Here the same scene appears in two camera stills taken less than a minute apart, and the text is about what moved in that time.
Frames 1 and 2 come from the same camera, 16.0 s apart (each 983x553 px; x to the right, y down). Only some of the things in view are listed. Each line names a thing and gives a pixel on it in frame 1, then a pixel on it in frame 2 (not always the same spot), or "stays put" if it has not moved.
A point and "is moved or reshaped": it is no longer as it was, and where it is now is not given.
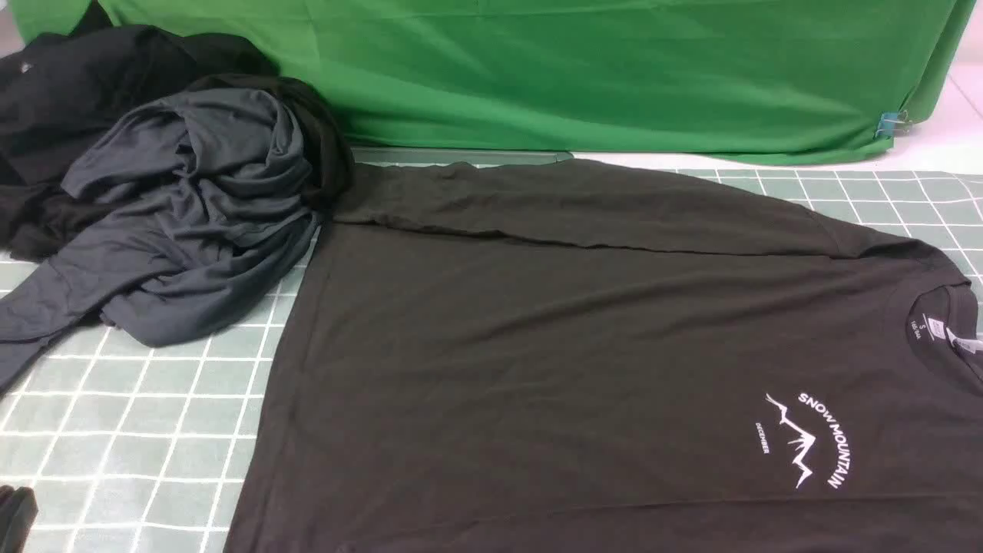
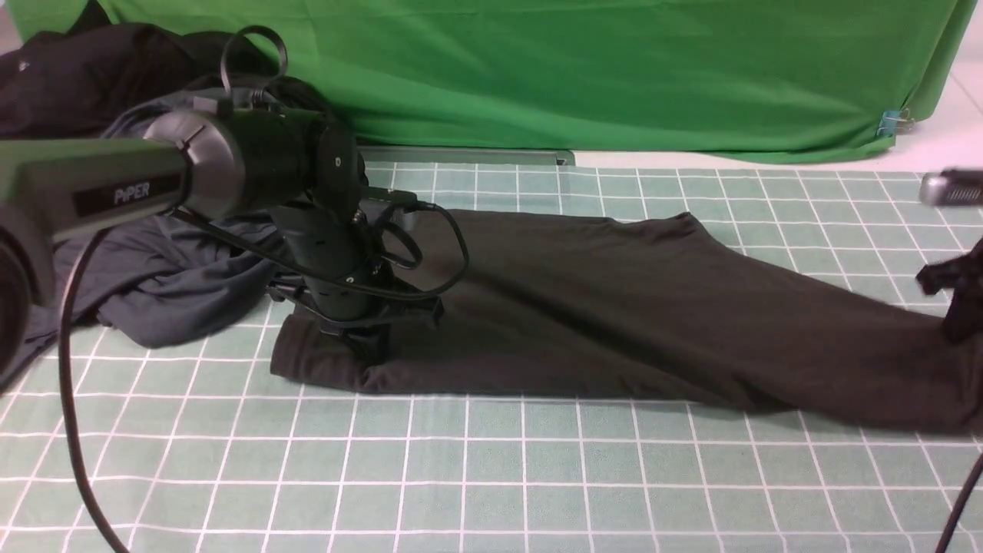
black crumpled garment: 59,92 stays put
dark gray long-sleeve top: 578,357 is moved or reshaped
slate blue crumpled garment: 211,210 stays put
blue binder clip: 893,124 stays put
